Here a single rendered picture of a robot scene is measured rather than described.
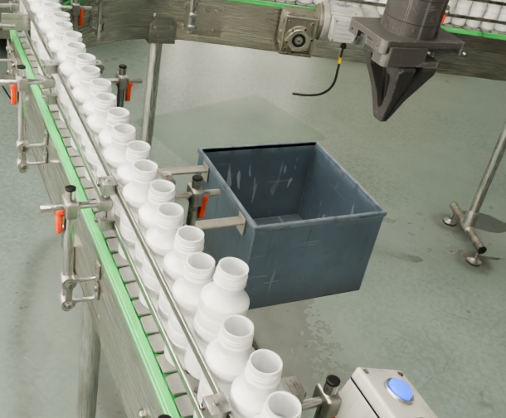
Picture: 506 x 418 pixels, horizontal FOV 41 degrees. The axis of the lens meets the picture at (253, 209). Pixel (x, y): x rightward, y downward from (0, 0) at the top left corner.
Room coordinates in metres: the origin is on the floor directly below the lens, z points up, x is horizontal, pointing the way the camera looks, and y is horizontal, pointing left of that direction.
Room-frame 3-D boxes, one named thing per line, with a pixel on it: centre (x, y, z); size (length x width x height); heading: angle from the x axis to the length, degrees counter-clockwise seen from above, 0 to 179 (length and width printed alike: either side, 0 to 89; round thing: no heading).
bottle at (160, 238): (0.77, 0.11, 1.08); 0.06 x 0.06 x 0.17
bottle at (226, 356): (0.57, -0.01, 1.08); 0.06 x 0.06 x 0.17
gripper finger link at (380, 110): (0.69, -0.12, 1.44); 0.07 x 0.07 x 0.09; 32
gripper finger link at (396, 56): (0.68, -0.10, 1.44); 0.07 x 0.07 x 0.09; 32
